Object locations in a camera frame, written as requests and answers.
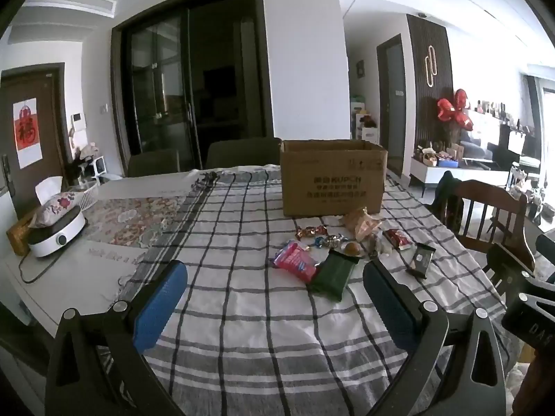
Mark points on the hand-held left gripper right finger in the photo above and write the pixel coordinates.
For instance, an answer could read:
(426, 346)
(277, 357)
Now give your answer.
(390, 307)

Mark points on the green snack packet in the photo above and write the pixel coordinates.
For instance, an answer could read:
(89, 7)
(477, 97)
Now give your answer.
(331, 275)

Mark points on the white round electric cooker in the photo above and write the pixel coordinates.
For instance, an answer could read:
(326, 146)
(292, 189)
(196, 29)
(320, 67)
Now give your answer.
(56, 238)

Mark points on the white plastic basket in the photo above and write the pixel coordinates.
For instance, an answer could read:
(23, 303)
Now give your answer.
(89, 197)

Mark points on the gold wall ornament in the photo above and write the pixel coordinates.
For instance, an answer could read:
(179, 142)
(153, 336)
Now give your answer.
(430, 67)

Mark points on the ceiling air vent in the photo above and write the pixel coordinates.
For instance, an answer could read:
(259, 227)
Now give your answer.
(69, 2)

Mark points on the dark slatted wall panel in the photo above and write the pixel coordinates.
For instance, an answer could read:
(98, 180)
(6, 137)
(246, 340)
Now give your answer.
(433, 30)

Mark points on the beige snack packet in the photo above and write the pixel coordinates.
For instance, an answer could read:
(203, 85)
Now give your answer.
(368, 229)
(355, 216)

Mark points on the white wall intercom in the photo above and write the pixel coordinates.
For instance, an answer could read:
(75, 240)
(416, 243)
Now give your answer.
(78, 122)

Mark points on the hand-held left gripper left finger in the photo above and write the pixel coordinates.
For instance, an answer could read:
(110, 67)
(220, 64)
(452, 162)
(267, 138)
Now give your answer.
(160, 307)

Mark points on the dark green chair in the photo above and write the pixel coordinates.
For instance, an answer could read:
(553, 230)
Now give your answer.
(243, 151)
(154, 162)

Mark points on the red and white door poster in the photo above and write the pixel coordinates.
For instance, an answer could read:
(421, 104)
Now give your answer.
(26, 134)

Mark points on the orange round pastry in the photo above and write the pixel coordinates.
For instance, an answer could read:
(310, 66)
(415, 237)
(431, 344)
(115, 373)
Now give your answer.
(351, 248)

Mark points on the blue box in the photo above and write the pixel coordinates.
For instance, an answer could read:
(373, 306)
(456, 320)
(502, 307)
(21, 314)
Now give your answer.
(448, 163)

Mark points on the wooden chair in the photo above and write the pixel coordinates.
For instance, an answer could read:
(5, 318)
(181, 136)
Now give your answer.
(477, 208)

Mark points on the red bow decoration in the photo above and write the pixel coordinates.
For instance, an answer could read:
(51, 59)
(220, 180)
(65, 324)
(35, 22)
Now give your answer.
(446, 110)

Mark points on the white low cabinet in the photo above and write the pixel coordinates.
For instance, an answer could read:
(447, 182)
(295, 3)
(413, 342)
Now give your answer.
(459, 177)

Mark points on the red snack packet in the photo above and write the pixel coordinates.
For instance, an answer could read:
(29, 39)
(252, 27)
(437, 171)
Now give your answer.
(396, 238)

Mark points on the brown woven box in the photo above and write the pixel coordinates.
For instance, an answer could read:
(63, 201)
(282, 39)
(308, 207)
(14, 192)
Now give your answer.
(17, 238)

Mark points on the blue and silver candy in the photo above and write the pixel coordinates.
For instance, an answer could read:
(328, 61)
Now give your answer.
(329, 240)

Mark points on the grey interior door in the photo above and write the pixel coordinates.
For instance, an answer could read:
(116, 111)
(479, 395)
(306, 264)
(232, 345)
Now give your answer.
(392, 104)

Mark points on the grey checked tablecloth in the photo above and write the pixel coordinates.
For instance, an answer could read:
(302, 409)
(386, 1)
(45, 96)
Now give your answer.
(260, 333)

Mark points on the dark sliding glass door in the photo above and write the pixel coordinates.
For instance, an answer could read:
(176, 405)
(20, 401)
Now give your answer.
(195, 73)

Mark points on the black snack packet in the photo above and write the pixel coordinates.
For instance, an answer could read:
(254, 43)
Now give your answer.
(420, 260)

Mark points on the gold and red candy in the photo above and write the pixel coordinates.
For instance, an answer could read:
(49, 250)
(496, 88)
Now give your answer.
(310, 232)

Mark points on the floral table mat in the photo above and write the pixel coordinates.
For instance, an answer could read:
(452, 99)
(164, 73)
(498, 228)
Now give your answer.
(130, 221)

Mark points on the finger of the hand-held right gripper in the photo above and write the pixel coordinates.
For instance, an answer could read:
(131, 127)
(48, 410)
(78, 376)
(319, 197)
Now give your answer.
(511, 268)
(547, 243)

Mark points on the dark green cloth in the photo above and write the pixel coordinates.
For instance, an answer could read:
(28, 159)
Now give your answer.
(448, 199)

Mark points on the brown cardboard box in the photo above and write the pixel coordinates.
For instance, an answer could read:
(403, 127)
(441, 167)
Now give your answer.
(329, 173)

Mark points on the white display shelf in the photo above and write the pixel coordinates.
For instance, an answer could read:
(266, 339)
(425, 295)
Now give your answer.
(498, 125)

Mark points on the brown entrance door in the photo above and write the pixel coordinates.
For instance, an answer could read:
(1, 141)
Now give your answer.
(50, 138)

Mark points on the pink snack packet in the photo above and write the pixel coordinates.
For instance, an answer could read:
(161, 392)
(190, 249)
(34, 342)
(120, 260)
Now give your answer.
(295, 262)

